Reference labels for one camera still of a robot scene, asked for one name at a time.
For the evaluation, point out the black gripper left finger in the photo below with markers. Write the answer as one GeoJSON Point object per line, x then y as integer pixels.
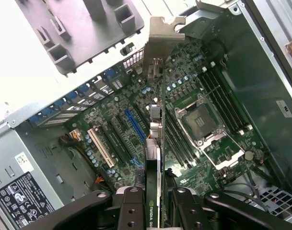
{"type": "Point", "coordinates": [132, 210]}

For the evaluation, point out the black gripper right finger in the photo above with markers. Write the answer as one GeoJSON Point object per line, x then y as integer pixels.
{"type": "Point", "coordinates": [184, 210]}

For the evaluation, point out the white expansion slot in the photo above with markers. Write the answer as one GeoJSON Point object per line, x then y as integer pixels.
{"type": "Point", "coordinates": [101, 148]}

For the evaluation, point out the metal socket cover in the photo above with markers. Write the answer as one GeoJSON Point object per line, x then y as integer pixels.
{"type": "Point", "coordinates": [226, 153]}

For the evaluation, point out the silver coin battery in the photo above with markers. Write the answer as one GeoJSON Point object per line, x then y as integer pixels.
{"type": "Point", "coordinates": [248, 155]}

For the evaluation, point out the blue expansion slot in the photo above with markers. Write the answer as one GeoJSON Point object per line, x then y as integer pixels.
{"type": "Point", "coordinates": [135, 123]}

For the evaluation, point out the CPU socket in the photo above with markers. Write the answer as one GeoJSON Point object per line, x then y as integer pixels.
{"type": "Point", "coordinates": [198, 119]}

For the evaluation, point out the green motherboard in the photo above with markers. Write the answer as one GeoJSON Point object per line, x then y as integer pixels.
{"type": "Point", "coordinates": [126, 100]}

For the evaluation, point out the grey power supply unit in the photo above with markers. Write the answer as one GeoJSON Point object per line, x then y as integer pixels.
{"type": "Point", "coordinates": [21, 182]}

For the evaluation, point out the dark grey PC case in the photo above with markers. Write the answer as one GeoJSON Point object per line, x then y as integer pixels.
{"type": "Point", "coordinates": [256, 79]}

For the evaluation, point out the grey parts rack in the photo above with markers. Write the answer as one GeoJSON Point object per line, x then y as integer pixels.
{"type": "Point", "coordinates": [88, 28]}

